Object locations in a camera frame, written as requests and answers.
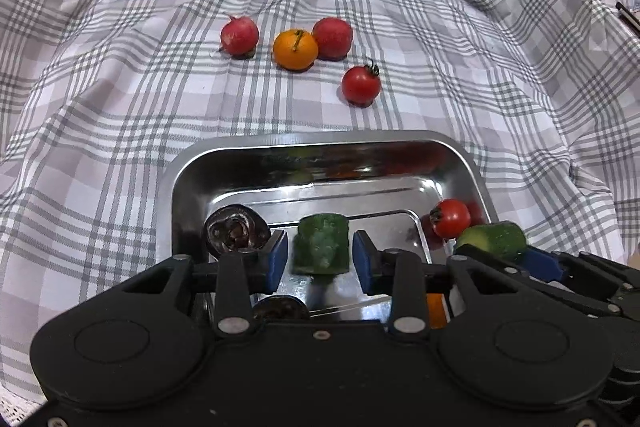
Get stainless steel tray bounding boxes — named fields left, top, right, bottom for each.
left=155, top=129, right=499, bottom=323

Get red tomato without stem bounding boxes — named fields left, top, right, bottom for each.
left=430, top=198, right=471, bottom=239

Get dark mangosteen front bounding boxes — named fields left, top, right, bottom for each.
left=203, top=205, right=271, bottom=258

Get red tomato with stem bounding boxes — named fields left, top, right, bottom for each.
left=341, top=63, right=382, bottom=107

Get small pink radish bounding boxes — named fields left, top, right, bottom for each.
left=220, top=16, right=259, bottom=56

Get large red radish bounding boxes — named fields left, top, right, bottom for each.
left=311, top=17, right=354, bottom=61

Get black tablet edge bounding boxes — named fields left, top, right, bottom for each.
left=615, top=2, right=640, bottom=36

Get cucumber piece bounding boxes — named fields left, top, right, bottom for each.
left=454, top=221, right=527, bottom=261
left=292, top=213, right=350, bottom=277

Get plaid grey white cloth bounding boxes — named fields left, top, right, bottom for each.
left=1, top=0, right=639, bottom=415

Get orange mandarin with stem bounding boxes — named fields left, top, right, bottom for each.
left=272, top=29, right=319, bottom=72

